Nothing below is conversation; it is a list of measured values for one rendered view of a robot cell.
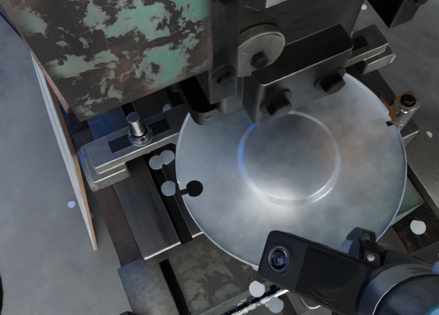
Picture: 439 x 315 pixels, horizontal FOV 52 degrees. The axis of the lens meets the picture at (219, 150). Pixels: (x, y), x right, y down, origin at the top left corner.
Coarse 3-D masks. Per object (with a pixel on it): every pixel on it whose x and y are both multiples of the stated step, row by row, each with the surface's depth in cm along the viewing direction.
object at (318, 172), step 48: (336, 96) 61; (192, 144) 59; (240, 144) 58; (288, 144) 58; (336, 144) 58; (384, 144) 58; (240, 192) 56; (288, 192) 55; (336, 192) 56; (384, 192) 55; (240, 240) 54; (336, 240) 54
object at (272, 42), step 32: (256, 0) 34; (288, 0) 36; (320, 0) 38; (352, 0) 40; (256, 32) 36; (288, 32) 40; (320, 32) 42; (256, 64) 38; (288, 64) 41; (320, 64) 41; (256, 96) 42; (288, 96) 44; (320, 96) 48
